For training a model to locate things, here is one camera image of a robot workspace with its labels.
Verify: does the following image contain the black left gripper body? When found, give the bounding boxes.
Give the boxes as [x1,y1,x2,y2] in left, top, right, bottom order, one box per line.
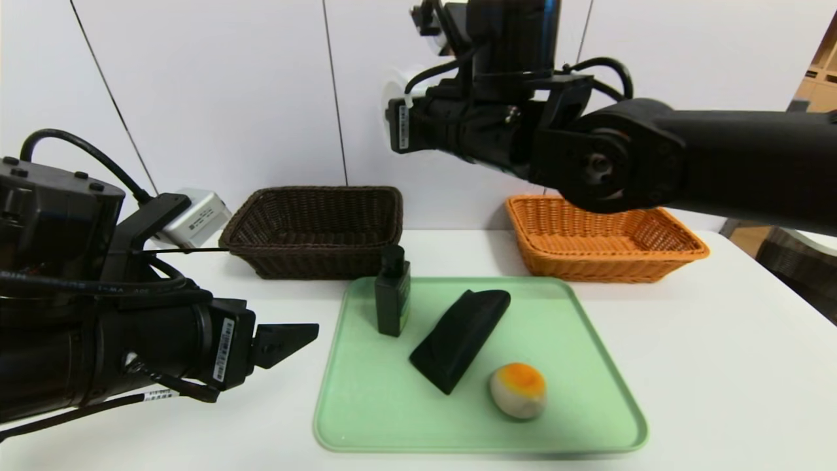
[93,296,258,407]

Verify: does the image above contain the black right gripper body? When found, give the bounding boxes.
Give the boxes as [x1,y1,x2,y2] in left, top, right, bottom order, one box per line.
[385,97,473,162]

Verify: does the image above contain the white round labelled container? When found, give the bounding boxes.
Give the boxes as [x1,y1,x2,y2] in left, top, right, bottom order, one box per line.
[383,65,434,117]

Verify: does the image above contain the dark green bottle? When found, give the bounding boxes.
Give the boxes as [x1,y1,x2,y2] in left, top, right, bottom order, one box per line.
[374,245,412,338]

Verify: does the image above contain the white bun with orange top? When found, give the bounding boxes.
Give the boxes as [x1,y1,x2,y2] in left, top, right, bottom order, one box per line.
[488,362,547,419]

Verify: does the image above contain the dark brown wicker basket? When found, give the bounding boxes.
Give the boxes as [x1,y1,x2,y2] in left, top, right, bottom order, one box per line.
[220,187,404,281]

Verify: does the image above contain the orange wicker basket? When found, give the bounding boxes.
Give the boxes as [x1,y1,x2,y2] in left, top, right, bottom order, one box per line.
[504,195,710,283]

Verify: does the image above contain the light green plastic tray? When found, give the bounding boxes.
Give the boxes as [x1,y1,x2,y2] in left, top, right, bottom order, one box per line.
[313,276,648,453]

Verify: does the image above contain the black soft case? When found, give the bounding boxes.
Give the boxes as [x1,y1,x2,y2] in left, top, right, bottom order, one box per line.
[409,289,511,394]

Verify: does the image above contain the wooden shelf unit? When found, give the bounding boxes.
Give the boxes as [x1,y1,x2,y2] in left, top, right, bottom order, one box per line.
[788,7,837,113]

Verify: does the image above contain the white background table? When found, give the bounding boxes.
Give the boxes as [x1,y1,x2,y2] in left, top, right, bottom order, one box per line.
[775,228,837,257]

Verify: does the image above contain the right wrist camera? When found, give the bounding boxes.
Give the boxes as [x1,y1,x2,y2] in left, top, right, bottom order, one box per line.
[411,0,458,56]

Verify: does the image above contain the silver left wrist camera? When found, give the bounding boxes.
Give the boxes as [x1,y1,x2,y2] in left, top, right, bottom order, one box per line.
[160,188,233,248]

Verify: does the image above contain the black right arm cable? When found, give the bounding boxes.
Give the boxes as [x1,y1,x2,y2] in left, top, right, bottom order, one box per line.
[564,57,635,100]

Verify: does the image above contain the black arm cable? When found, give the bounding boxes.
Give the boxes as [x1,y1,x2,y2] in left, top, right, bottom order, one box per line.
[20,128,154,205]
[564,57,635,100]

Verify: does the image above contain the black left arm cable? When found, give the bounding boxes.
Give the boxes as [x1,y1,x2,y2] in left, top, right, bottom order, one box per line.
[20,128,154,205]

